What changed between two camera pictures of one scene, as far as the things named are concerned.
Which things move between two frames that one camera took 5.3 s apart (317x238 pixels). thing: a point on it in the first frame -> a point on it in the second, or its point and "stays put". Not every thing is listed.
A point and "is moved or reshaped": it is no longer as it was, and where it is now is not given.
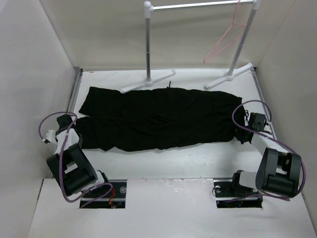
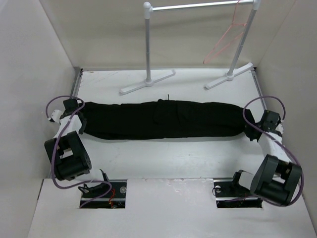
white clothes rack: (151, 80) stays put
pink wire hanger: (204, 62) stays put
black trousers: (116, 118) is moved or reshaped
